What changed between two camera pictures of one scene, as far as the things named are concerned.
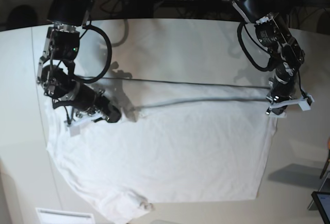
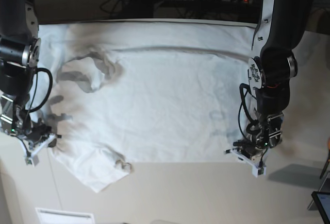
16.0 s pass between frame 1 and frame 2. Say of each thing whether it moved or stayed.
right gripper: moved
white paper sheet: stayed
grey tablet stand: stayed
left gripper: moved
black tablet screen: stayed
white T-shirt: moved
